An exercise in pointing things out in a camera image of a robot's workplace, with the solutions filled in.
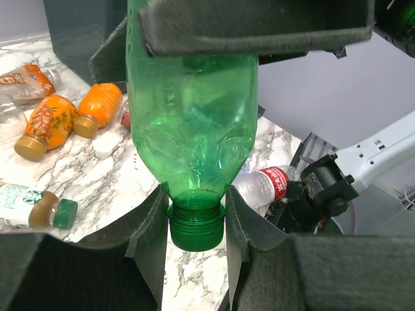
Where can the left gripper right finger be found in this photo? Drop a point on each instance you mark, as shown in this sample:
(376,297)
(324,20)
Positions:
(271,270)

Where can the small red label bottle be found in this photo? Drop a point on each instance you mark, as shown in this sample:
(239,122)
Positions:
(125,115)

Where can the crushed orange label bottle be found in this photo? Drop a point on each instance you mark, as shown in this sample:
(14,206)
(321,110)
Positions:
(30,82)

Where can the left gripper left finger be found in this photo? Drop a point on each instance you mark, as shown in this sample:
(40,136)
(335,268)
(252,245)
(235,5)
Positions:
(118,267)

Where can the red cap water bottle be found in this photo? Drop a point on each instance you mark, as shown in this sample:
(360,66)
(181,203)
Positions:
(262,187)

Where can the plain orange juice bottle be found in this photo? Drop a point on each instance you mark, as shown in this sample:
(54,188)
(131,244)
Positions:
(97,109)

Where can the green plastic bottle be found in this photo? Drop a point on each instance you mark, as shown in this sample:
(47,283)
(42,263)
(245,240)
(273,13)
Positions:
(193,123)

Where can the Starbucks coffee bottle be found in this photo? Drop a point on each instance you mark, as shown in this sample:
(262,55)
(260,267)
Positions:
(23,206)

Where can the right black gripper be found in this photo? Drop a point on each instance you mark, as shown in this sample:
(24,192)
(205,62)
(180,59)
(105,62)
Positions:
(391,20)

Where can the dark green plastic bin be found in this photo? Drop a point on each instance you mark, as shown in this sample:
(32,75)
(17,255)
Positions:
(79,27)

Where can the orange juice bottle patterned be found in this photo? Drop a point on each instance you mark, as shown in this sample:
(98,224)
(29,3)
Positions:
(48,128)

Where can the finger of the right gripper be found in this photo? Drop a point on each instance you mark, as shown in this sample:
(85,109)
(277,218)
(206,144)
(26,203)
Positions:
(194,28)
(108,64)

